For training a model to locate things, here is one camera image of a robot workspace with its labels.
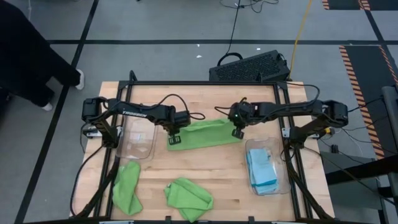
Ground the clear plastic bin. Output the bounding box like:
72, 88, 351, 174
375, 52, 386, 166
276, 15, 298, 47
244, 138, 292, 197
115, 113, 159, 161

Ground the person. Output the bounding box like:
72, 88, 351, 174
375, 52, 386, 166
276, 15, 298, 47
0, 0, 85, 112

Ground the black mat with hazard stripes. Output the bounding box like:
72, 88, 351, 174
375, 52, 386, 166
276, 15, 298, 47
338, 45, 398, 160
322, 0, 398, 11

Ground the black perforated computer case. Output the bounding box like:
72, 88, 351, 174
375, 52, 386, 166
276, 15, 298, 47
208, 49, 292, 83

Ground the green microfiber towel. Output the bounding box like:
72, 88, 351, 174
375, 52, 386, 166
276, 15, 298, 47
164, 177, 215, 223
167, 118, 243, 152
111, 161, 144, 216

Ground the yellow floor cable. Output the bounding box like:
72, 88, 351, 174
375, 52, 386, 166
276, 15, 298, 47
287, 0, 313, 80

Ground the black metal stand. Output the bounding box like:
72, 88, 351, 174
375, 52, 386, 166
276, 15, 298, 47
320, 85, 398, 224

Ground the black metal table frame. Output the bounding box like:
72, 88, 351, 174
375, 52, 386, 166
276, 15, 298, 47
70, 70, 335, 224

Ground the black base cable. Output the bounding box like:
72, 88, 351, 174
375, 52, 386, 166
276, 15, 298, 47
69, 144, 106, 216

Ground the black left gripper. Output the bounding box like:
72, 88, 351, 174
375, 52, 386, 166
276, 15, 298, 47
166, 110, 192, 146

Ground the black floor cable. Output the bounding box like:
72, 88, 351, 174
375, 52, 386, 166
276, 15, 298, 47
216, 0, 280, 67

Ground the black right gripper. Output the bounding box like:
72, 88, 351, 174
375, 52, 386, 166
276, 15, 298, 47
228, 101, 256, 140

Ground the blue towel with white tag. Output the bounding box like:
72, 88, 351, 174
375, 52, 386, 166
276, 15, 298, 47
249, 147, 278, 187

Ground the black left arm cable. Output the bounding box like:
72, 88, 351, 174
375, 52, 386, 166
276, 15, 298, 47
154, 93, 206, 121

